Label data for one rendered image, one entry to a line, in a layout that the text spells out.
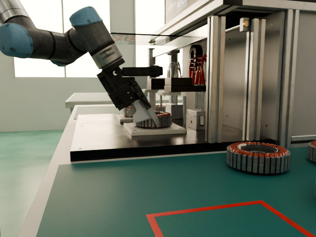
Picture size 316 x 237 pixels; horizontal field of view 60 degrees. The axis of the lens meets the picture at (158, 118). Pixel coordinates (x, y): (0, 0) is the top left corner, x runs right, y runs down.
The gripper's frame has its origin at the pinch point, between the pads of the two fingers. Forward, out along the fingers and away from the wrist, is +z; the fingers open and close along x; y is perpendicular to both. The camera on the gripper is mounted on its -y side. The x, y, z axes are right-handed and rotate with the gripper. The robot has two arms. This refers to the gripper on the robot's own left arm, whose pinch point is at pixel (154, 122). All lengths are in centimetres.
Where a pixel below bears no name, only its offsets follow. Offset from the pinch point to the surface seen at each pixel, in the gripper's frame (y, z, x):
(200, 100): -15.2, 1.9, 0.5
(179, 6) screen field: -29.0, -25.2, -14.4
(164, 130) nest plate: 0.0, 1.6, 7.5
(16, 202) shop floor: 103, 33, -141
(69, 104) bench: 31, -9, -157
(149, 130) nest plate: 3.2, -0.6, 7.3
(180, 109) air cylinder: -13.6, 6.8, -20.5
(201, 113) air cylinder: -12.6, 4.3, 3.7
